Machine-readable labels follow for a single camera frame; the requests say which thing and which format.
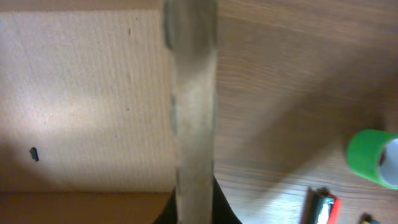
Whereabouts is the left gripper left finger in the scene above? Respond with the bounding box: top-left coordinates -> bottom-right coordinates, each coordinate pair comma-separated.
153,189 -> 178,224

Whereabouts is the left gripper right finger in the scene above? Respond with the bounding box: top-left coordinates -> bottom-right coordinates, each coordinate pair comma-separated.
212,177 -> 242,224

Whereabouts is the brown cardboard box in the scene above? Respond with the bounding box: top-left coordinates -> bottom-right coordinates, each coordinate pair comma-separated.
1,9 -> 175,223

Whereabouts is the yellow highlighter marker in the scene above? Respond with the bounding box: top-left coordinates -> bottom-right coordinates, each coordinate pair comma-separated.
359,214 -> 380,224

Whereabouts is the green tape roll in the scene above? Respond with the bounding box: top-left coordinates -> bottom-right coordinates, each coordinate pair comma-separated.
347,129 -> 397,190

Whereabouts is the black and orange stapler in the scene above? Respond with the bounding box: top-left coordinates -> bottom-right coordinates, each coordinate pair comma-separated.
300,187 -> 342,224

